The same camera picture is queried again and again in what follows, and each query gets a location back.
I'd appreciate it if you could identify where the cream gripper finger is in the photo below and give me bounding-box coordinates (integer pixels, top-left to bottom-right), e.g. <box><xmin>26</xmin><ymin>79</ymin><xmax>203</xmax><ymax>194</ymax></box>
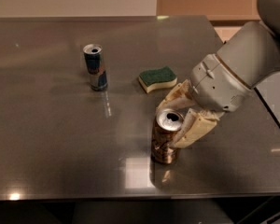
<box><xmin>169</xmin><ymin>108</ymin><xmax>224</xmax><ymax>148</ymax></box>
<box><xmin>157</xmin><ymin>79</ymin><xmax>196</xmax><ymax>111</ymax></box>

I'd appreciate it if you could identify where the orange soda can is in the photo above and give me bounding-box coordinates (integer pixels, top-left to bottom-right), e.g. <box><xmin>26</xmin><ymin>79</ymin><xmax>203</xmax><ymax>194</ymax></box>
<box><xmin>151</xmin><ymin>108</ymin><xmax>184</xmax><ymax>164</ymax></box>

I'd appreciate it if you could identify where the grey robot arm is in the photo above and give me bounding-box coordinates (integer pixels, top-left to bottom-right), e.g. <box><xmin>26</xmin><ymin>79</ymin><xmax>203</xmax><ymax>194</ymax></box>
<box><xmin>158</xmin><ymin>0</ymin><xmax>280</xmax><ymax>148</ymax></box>

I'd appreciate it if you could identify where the green yellow sponge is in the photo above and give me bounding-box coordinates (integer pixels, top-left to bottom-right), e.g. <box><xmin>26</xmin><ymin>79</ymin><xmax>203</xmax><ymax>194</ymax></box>
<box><xmin>138</xmin><ymin>66</ymin><xmax>177</xmax><ymax>93</ymax></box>

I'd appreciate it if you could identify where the blue silver energy drink can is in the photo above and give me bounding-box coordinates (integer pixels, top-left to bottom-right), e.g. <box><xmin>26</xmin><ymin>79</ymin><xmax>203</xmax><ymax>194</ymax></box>
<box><xmin>83</xmin><ymin>44</ymin><xmax>107</xmax><ymax>91</ymax></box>

